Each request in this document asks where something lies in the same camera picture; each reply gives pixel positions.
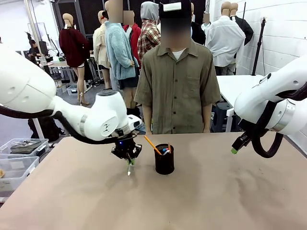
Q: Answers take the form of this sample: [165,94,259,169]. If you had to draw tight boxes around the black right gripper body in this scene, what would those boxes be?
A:
[236,119,253,146]

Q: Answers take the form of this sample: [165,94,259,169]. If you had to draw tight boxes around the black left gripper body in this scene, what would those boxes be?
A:
[110,134,143,161]

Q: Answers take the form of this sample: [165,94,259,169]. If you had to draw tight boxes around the person's left forearm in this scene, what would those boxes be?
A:
[202,103,213,133]

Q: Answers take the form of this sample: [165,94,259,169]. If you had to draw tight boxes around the person's right forearm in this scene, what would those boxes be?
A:
[142,104,154,135]

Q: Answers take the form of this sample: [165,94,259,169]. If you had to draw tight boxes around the black mesh pen holder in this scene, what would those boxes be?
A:
[153,143,175,175]

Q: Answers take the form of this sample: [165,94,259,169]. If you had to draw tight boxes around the black stool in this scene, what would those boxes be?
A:
[212,102,234,133]

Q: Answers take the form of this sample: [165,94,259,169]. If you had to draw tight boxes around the white side table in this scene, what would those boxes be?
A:
[215,74,267,133]

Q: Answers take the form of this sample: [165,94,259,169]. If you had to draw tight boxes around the small grey storage box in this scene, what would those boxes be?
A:
[66,84,79,96]

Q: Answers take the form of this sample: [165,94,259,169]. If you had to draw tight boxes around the person in olive shirt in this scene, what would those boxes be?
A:
[133,0,223,135]

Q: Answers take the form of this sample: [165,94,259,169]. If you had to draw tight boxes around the black bag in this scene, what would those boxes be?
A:
[27,116,66,142]

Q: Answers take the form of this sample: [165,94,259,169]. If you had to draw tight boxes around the black tripod stand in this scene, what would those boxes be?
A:
[251,16,268,76]

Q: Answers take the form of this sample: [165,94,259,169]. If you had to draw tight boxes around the mannequin in light blue fleece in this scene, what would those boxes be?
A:
[104,0,141,109]

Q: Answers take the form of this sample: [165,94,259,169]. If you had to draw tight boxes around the mannequin in white shirt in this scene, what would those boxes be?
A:
[205,1,247,76]

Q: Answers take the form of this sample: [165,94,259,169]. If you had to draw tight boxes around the clear bin with contents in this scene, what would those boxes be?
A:
[0,138,50,159]

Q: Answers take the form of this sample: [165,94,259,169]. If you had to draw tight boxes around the mannequin in cream jacket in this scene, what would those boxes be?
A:
[93,10,111,90]

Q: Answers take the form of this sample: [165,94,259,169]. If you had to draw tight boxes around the grey workbench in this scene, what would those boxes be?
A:
[40,59,78,92]

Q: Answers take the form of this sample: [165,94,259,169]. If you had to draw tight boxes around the mannequin in black coat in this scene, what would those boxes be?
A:
[230,2,254,46]

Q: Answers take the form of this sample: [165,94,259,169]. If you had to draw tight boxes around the clear storage bin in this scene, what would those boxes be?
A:
[0,155,40,191]

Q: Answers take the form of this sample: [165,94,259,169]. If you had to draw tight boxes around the mannequin in red hoodie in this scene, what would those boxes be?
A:
[123,11,142,69]

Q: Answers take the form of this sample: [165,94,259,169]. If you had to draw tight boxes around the mannequin in plaid shirt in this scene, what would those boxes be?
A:
[137,1,162,63]

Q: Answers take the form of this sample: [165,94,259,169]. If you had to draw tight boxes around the mannequin in black jacket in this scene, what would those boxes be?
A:
[190,2,207,46]

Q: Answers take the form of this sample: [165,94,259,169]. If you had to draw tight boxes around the mannequin in dark red sweater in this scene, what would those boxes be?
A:
[59,13,91,106]

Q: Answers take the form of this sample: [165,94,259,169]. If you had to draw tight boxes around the small mannequin in white top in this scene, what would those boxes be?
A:
[201,13,213,33]

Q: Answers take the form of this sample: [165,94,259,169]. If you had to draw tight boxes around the seated person in black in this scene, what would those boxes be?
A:
[28,39,41,63]

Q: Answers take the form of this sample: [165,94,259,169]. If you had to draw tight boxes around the black right arm cable sleeve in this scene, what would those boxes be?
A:
[251,82,307,159]

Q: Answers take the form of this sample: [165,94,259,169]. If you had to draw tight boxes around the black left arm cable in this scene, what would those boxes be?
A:
[0,103,138,146]

